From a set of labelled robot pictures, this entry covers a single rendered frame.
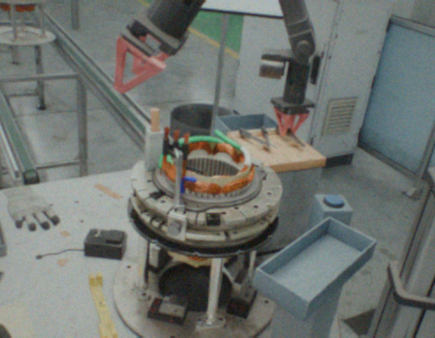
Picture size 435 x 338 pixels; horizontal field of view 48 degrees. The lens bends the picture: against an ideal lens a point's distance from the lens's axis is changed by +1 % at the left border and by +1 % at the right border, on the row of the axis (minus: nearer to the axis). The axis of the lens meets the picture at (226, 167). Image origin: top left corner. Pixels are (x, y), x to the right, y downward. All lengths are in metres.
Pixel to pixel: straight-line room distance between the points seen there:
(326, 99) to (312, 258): 2.43
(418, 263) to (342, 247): 0.17
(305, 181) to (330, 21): 1.98
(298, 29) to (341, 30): 2.02
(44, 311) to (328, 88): 2.52
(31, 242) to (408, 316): 0.93
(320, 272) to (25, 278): 0.70
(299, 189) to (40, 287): 0.68
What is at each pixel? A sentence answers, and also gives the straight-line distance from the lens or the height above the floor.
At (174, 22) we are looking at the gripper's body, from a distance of 0.66.
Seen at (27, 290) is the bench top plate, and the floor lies 0.78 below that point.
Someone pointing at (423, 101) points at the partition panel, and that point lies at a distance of 3.47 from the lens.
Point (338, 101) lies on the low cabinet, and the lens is 3.40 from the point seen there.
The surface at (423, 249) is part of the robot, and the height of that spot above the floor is 1.04.
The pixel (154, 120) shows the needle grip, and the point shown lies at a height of 1.21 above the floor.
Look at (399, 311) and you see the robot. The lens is 1.17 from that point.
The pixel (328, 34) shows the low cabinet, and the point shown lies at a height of 0.98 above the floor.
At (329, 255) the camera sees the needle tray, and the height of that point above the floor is 1.02.
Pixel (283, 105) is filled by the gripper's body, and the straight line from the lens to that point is 1.26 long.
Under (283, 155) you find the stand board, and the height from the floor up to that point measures 1.07.
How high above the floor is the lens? 1.61
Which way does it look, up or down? 28 degrees down
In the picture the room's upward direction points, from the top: 7 degrees clockwise
